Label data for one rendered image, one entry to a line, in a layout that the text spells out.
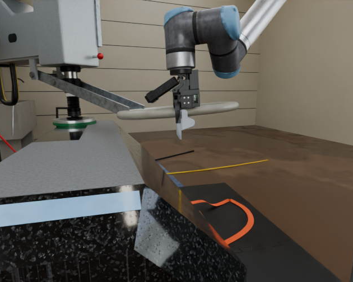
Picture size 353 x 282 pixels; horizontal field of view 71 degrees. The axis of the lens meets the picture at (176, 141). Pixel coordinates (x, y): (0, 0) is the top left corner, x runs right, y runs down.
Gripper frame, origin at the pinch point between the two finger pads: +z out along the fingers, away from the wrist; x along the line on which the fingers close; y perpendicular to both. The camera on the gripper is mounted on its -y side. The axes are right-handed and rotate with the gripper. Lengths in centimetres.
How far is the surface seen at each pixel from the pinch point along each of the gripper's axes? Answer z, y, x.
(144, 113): -7.2, -10.6, 1.0
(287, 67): -70, 267, 547
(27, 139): 43, -263, 335
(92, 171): 4.1, -20.0, -24.1
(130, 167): 4.4, -11.8, -21.1
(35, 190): 4.1, -27.0, -35.1
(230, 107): -7.3, 18.2, 6.6
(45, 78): -26, -70, 56
